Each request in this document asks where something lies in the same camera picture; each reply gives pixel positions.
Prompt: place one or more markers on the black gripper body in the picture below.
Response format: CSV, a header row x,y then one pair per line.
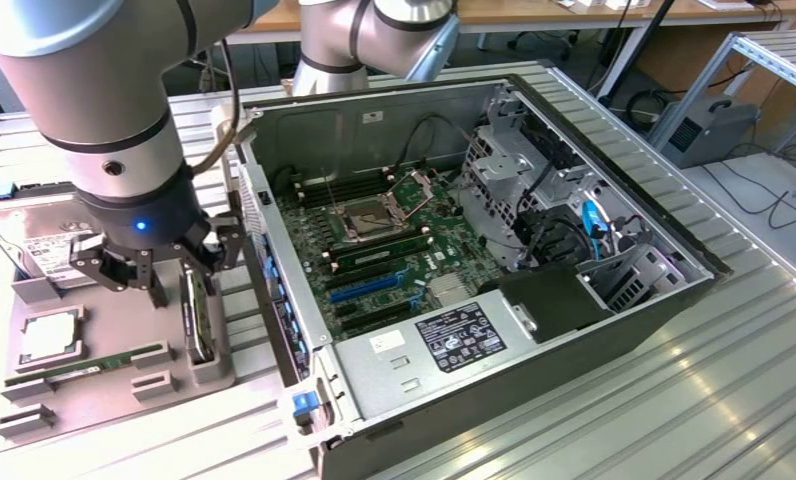
x,y
144,220

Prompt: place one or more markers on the black graphics card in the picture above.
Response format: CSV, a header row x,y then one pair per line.
x,y
198,320

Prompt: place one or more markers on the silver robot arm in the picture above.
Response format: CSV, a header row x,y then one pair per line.
x,y
91,100

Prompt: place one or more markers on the grey parts rack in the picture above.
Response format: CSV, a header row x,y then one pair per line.
x,y
104,340

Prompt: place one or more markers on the silver hard disk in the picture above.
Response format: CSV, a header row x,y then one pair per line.
x,y
31,235

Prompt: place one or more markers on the silver CPU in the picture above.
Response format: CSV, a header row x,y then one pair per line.
x,y
49,337

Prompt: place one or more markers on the thin metal locking lever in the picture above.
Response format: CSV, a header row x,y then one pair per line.
x,y
328,187

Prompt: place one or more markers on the green RAM stick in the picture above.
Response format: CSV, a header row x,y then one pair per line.
x,y
384,251
84,369

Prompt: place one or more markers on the black expansion slot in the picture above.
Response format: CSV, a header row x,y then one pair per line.
x,y
358,279
376,321
371,307

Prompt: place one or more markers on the CPU socket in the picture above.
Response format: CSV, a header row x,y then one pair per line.
x,y
367,220

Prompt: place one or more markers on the blue expansion slot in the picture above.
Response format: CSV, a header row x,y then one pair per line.
x,y
364,290

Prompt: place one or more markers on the metal socket cover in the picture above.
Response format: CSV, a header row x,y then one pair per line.
x,y
411,192

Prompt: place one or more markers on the green motherboard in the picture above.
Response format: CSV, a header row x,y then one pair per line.
x,y
438,240

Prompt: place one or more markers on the blue case latch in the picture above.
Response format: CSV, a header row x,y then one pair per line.
x,y
304,404

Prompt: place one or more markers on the silver chipset heatsink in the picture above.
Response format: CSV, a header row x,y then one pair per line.
x,y
451,291

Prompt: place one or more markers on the silver power supply unit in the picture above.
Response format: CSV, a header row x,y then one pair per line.
x,y
384,380

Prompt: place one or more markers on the silver drive cage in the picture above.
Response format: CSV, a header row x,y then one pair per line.
x,y
514,170

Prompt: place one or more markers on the silver disk bay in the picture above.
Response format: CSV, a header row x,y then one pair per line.
x,y
638,285

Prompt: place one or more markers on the black office chair base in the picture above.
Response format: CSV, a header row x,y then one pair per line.
x,y
540,37

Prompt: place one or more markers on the black open PC case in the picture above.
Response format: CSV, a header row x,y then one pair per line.
x,y
638,350

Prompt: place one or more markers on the white box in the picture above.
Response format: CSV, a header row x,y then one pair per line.
x,y
614,4

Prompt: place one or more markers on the wooden desk white frame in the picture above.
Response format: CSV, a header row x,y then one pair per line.
x,y
671,14

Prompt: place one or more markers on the aluminium frame rack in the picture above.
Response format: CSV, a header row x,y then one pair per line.
x,y
785,50

